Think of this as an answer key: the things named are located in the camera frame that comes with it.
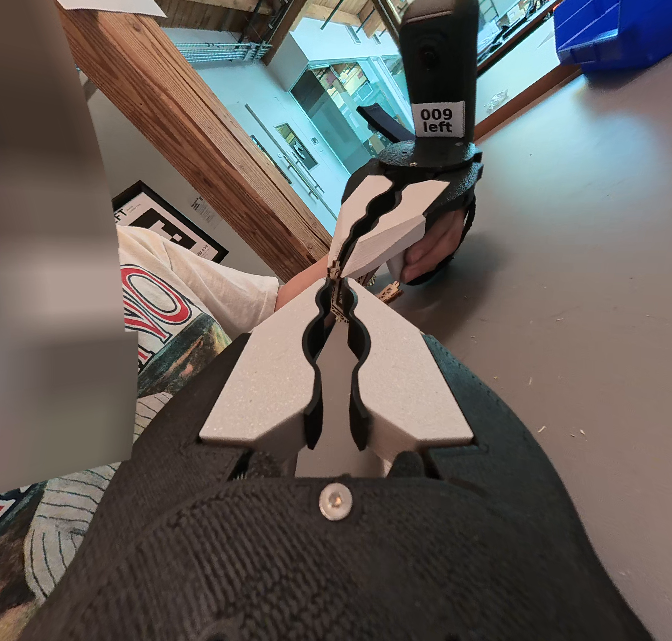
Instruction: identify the black framed board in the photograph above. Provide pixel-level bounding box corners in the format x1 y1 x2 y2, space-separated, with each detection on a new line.
112 180 229 264

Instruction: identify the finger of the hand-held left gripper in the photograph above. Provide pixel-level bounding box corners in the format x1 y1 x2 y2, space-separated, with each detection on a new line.
332 174 394 271
340 179 452 280

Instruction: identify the person's left hand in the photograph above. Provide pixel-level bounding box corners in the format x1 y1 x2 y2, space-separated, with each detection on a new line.
401 210 464 280

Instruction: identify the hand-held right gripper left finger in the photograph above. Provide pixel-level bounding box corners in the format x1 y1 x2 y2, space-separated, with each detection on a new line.
199 278 337 466

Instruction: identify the blue storage bin white label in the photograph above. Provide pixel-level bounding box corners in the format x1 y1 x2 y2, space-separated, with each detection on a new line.
555 0 672 70

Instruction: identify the black chair back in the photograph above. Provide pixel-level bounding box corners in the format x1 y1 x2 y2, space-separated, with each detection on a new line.
357 103 415 143

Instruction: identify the glass door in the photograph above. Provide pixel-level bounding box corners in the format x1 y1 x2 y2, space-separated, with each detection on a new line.
244 103 342 222

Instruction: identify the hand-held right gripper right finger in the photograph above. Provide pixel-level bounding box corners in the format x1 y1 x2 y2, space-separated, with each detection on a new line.
338 279 476 466

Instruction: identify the wooden post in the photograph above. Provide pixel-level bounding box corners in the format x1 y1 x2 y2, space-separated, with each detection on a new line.
55 0 334 285

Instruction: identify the small wooden tower midsection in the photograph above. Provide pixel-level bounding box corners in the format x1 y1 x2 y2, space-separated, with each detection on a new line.
325 255 406 328

